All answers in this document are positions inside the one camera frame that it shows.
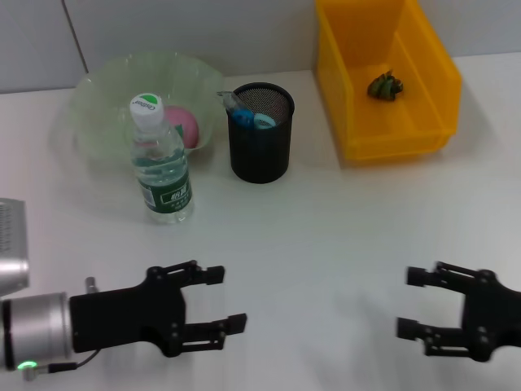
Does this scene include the clear green-label water bottle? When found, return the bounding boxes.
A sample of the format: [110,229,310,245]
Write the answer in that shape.
[129,92,195,225]

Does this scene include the pink toy peach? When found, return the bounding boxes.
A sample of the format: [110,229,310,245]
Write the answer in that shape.
[164,105,201,150]

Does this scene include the yellow plastic bin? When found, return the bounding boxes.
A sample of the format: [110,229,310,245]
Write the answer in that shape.
[315,0,464,162]

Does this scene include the translucent green fruit plate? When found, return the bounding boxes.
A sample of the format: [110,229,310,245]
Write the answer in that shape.
[67,49,225,158]

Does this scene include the black mesh pen holder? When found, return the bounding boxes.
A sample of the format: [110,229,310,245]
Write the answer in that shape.
[225,82,296,185]

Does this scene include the blue scissors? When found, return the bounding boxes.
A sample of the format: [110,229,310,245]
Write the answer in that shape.
[231,108,278,130]

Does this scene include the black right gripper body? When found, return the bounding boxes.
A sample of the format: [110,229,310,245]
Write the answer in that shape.
[461,269,521,363]

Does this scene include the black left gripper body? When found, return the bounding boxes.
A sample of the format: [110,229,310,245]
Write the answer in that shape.
[68,266,188,359]

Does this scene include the green plastic wrapper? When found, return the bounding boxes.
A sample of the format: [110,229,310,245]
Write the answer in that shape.
[367,71,405,102]

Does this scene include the clear plastic ruler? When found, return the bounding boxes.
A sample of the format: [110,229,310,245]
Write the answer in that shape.
[217,90,243,115]

